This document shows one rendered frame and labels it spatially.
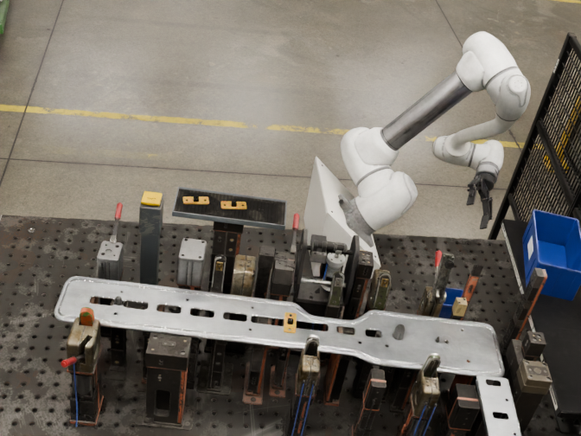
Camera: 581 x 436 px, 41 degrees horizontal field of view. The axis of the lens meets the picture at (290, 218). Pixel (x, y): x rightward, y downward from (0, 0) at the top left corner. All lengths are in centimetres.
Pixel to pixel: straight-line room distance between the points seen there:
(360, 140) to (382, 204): 27
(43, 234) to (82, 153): 173
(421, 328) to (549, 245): 70
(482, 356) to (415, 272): 77
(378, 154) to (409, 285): 54
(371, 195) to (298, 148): 210
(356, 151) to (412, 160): 215
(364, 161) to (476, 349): 89
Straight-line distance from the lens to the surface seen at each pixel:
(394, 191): 294
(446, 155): 327
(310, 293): 256
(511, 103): 277
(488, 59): 282
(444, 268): 249
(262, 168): 478
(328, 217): 284
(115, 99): 535
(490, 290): 321
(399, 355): 240
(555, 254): 295
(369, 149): 299
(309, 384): 228
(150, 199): 255
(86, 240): 310
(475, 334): 256
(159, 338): 228
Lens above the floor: 272
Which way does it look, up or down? 38 degrees down
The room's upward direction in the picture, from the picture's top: 10 degrees clockwise
